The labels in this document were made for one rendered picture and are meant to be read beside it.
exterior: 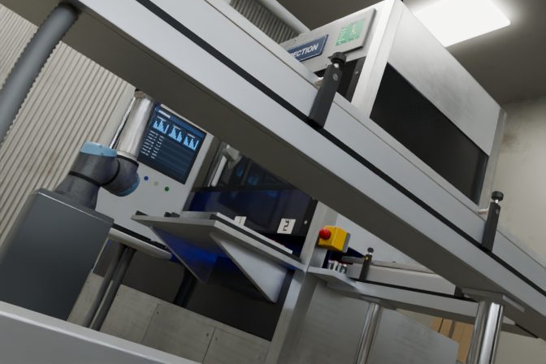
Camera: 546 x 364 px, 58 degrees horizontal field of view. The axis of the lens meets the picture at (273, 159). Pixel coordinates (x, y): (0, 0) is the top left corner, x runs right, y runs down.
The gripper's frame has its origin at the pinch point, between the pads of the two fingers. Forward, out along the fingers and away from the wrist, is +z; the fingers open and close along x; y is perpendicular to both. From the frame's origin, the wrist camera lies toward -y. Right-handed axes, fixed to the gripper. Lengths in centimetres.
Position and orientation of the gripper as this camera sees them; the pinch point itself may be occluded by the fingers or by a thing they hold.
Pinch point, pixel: (232, 166)
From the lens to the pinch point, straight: 170.5
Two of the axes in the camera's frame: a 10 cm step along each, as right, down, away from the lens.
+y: -7.3, -4.6, -5.1
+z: -3.3, 8.8, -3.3
